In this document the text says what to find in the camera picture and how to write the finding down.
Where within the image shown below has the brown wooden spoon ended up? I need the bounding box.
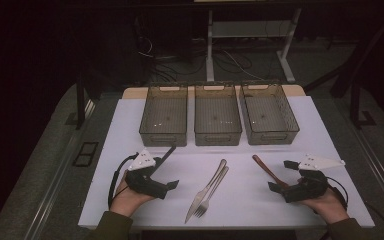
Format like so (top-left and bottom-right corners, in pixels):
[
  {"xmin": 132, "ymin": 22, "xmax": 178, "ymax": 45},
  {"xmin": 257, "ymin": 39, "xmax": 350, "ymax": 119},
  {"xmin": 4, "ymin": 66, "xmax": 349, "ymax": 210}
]
[{"xmin": 252, "ymin": 154, "xmax": 289, "ymax": 189}]

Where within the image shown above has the silver table knife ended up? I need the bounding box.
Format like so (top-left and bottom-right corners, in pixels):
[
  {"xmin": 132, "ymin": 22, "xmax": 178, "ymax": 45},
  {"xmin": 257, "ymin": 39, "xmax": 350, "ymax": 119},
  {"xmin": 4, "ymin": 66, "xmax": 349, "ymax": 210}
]
[{"xmin": 184, "ymin": 159, "xmax": 228, "ymax": 224}]

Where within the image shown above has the hand-held gripper cable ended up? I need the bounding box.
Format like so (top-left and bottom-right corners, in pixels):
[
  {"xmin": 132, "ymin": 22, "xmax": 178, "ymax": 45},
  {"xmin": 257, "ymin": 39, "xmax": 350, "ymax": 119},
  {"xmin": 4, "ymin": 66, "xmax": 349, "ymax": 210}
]
[
  {"xmin": 107, "ymin": 152, "xmax": 139, "ymax": 209},
  {"xmin": 326, "ymin": 176, "xmax": 349, "ymax": 211}
]

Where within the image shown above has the black floor cable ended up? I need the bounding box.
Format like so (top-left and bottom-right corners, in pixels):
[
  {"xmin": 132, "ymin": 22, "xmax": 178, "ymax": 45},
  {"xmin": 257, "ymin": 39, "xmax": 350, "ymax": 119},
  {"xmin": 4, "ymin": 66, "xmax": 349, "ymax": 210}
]
[{"xmin": 363, "ymin": 199, "xmax": 384, "ymax": 240}]

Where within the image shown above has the right hand-held gripper cable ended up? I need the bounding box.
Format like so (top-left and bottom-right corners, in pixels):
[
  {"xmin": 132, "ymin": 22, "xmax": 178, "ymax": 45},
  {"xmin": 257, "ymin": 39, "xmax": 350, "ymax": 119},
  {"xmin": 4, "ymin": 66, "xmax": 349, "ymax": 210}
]
[{"xmin": 326, "ymin": 176, "xmax": 349, "ymax": 211}]

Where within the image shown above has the white metal table frame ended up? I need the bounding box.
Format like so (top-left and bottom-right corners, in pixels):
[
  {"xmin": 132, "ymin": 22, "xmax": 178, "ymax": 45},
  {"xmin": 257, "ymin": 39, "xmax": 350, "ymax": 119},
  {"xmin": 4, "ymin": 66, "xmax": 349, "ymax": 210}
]
[{"xmin": 205, "ymin": 8, "xmax": 303, "ymax": 84}]

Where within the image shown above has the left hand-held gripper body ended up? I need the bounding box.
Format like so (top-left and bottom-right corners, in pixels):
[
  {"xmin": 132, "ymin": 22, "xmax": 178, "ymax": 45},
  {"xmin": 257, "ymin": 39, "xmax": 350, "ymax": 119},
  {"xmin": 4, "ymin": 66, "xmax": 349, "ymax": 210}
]
[{"xmin": 124, "ymin": 148, "xmax": 168, "ymax": 200}]

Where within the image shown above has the black floor socket frame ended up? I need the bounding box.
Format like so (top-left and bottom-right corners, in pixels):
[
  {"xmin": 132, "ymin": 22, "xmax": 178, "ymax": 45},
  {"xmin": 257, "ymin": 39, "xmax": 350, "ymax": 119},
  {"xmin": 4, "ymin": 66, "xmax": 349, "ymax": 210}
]
[{"xmin": 72, "ymin": 141, "xmax": 100, "ymax": 168}]

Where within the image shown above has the white board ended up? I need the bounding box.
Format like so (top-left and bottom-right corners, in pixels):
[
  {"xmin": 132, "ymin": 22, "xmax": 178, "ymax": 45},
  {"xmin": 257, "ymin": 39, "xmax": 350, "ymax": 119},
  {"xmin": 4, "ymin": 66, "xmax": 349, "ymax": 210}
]
[{"xmin": 78, "ymin": 95, "xmax": 375, "ymax": 230}]

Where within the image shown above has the silver fork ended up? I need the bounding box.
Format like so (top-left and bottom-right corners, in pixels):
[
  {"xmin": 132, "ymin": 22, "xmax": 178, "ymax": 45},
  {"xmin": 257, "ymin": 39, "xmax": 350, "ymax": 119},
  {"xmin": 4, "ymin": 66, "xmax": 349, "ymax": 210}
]
[{"xmin": 193, "ymin": 165, "xmax": 230, "ymax": 219}]

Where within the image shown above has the metal floor rail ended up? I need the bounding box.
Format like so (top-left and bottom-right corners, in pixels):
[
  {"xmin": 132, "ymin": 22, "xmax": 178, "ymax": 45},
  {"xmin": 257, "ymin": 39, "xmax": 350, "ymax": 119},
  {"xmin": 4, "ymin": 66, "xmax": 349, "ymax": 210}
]
[
  {"xmin": 346, "ymin": 123, "xmax": 384, "ymax": 214},
  {"xmin": 23, "ymin": 99, "xmax": 96, "ymax": 240}
]

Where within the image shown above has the transparent brown plastic bin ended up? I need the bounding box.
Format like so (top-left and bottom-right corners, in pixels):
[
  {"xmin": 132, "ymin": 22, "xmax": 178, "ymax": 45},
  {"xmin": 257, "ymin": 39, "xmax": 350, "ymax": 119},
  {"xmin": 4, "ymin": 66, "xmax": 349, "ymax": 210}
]
[
  {"xmin": 193, "ymin": 83, "xmax": 243, "ymax": 147},
  {"xmin": 238, "ymin": 82, "xmax": 300, "ymax": 146},
  {"xmin": 139, "ymin": 83, "xmax": 189, "ymax": 148}
]

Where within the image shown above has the person's left hand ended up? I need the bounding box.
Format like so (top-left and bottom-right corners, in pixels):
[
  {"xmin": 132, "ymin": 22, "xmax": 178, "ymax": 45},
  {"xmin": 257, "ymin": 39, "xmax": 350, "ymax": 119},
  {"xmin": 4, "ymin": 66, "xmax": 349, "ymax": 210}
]
[{"xmin": 109, "ymin": 169, "xmax": 155, "ymax": 218}]

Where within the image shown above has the person's right hand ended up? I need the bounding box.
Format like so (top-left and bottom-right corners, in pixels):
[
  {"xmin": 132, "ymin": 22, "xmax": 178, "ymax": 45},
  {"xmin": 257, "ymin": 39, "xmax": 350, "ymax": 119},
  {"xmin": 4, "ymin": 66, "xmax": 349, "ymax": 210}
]
[{"xmin": 298, "ymin": 186, "xmax": 349, "ymax": 224}]

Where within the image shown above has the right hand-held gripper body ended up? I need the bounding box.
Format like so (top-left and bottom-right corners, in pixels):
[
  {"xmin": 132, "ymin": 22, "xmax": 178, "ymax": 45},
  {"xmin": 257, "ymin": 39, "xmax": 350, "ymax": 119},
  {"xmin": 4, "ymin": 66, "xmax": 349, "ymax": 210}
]
[{"xmin": 282, "ymin": 153, "xmax": 346, "ymax": 203}]

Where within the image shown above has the tangle of floor cables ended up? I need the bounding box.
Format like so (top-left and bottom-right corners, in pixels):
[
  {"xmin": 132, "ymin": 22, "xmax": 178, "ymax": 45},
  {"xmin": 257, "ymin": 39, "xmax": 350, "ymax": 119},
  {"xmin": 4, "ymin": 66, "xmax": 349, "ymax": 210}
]
[{"xmin": 136, "ymin": 36, "xmax": 268, "ymax": 84}]

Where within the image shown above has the left hand-held gripper cable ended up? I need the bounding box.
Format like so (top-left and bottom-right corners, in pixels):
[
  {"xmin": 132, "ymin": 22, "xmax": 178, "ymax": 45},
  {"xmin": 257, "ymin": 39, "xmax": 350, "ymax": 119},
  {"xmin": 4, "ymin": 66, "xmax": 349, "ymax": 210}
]
[{"xmin": 107, "ymin": 152, "xmax": 139, "ymax": 209}]

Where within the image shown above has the black metal stand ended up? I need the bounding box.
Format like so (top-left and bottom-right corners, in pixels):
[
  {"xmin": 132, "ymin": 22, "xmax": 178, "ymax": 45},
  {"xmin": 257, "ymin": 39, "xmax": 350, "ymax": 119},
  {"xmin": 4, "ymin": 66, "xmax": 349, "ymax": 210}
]
[
  {"xmin": 64, "ymin": 73, "xmax": 96, "ymax": 131},
  {"xmin": 304, "ymin": 9, "xmax": 384, "ymax": 129}
]

